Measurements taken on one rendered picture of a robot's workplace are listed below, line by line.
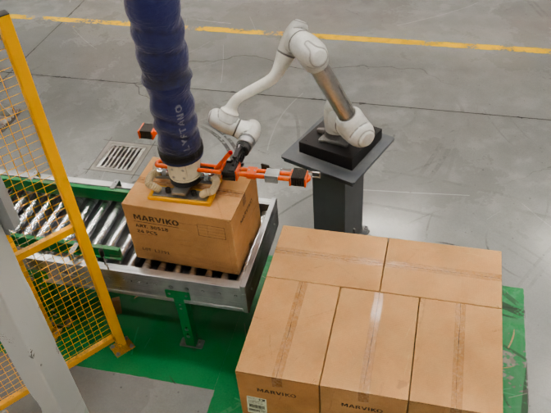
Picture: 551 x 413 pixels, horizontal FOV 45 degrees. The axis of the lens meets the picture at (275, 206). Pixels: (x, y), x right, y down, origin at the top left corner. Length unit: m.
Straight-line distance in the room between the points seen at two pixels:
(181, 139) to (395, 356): 1.43
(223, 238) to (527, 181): 2.51
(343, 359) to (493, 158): 2.52
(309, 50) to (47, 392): 2.00
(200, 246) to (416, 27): 4.07
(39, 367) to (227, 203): 1.16
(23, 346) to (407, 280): 1.87
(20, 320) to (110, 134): 3.03
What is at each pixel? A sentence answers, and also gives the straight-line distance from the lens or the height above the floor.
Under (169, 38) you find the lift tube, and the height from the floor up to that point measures 1.84.
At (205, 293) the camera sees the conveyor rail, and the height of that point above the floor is 0.51.
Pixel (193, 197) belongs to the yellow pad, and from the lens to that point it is 3.42.
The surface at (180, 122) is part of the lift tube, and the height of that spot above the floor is 1.40.
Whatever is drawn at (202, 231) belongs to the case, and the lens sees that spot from 3.42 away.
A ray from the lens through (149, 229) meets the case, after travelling 3.57.
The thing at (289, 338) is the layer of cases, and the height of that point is 0.54.
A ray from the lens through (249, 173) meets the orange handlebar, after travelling 3.32.
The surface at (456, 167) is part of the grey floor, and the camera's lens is 5.13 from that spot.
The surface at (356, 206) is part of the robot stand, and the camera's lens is 4.29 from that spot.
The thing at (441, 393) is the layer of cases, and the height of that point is 0.54.
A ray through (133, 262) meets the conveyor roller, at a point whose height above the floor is 0.55.
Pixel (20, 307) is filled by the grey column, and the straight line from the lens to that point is 2.94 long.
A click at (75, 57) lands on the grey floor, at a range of 7.01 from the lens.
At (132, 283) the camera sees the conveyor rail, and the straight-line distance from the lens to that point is 3.72.
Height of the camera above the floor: 3.18
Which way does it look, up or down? 42 degrees down
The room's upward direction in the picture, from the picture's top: 5 degrees counter-clockwise
